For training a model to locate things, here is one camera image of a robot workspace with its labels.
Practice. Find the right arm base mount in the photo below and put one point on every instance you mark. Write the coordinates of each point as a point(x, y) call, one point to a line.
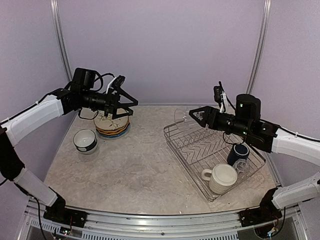
point(258, 215)

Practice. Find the pale green ribbed bowl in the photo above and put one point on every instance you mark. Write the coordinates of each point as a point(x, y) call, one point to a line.
point(85, 151)

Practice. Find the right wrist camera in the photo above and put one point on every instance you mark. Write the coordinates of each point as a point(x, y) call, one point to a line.
point(220, 97)

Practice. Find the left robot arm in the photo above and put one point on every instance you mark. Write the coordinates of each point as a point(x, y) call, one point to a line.
point(76, 95)

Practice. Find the blue polka dot plate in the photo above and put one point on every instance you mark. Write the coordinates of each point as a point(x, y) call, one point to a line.
point(115, 135)

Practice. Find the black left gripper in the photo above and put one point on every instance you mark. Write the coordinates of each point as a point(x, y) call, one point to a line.
point(112, 103)

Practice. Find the yellow polka dot plate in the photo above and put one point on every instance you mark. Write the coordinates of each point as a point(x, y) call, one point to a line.
point(109, 134)
point(110, 131)

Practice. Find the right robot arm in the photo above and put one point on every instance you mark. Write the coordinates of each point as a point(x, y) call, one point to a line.
point(269, 137)

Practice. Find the aluminium frame post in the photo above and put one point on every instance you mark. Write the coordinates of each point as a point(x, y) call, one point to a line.
point(54, 5)
point(267, 4)

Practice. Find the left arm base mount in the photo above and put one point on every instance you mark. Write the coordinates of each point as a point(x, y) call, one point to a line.
point(60, 214)

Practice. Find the dark blue cup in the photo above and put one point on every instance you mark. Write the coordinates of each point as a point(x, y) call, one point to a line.
point(237, 152)

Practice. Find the metal wire dish rack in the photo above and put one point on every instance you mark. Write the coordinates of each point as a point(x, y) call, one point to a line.
point(198, 149)

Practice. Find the clear glass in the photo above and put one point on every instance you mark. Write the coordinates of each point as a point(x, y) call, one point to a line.
point(183, 120)
point(241, 166)

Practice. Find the teal and white bowl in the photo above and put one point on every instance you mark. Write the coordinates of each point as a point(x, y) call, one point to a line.
point(85, 138)

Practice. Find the front aluminium frame rail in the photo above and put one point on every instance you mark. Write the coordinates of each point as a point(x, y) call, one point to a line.
point(103, 225)

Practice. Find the right aluminium frame post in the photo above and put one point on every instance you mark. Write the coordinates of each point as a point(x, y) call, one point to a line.
point(267, 4)

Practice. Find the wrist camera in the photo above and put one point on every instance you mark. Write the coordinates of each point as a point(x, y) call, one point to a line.
point(115, 83)
point(220, 97)

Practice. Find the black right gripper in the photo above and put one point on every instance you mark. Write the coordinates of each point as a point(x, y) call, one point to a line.
point(209, 111)

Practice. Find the cream bird pattern plate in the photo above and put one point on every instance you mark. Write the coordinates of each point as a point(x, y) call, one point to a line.
point(107, 123)

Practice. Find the white ribbed mug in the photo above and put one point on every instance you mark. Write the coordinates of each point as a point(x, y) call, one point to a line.
point(221, 178)

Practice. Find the left aluminium frame post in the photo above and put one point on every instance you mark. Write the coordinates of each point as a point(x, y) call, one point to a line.
point(54, 5)

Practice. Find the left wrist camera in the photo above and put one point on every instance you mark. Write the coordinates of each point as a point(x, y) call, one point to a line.
point(115, 83)

